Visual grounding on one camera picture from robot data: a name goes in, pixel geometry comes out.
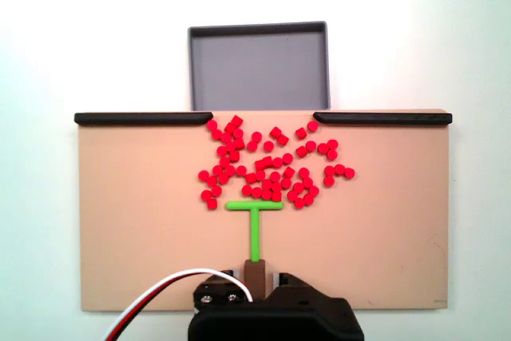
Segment beige board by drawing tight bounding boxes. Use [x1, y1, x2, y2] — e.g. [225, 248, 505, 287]
[75, 108, 452, 313]

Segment black edge rail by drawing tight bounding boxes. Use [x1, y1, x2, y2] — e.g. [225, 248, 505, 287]
[313, 111, 454, 126]
[73, 112, 214, 127]

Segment grey tray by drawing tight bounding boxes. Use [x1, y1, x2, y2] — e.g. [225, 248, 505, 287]
[187, 20, 332, 112]

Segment green tool brown handle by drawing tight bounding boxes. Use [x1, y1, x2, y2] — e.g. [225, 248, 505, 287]
[225, 200, 285, 302]

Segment red white black servo cable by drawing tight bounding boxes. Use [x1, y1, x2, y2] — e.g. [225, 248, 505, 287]
[101, 268, 255, 341]

